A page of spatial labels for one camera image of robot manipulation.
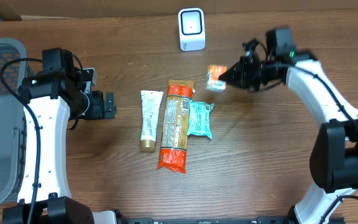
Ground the red white small packet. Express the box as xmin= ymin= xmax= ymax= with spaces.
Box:
xmin=206 ymin=65 xmax=227 ymax=91

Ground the white tube gold cap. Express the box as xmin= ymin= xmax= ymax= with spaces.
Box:
xmin=140 ymin=90 xmax=163 ymax=152

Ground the teal snack packet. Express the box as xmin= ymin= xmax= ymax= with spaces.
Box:
xmin=187 ymin=101 xmax=214 ymax=139

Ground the orange pasta packet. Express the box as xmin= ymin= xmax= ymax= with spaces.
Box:
xmin=157 ymin=80 xmax=195 ymax=174

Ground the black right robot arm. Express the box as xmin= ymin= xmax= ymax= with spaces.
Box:
xmin=219 ymin=27 xmax=358 ymax=224

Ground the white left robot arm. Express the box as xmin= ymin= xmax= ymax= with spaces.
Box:
xmin=2 ymin=48 xmax=117 ymax=223

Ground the white barcode scanner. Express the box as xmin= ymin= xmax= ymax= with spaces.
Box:
xmin=178 ymin=7 xmax=206 ymax=52

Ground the cardboard back wall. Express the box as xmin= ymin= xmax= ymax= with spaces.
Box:
xmin=0 ymin=0 xmax=358 ymax=21

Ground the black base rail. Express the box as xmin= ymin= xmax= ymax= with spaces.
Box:
xmin=124 ymin=215 xmax=346 ymax=224

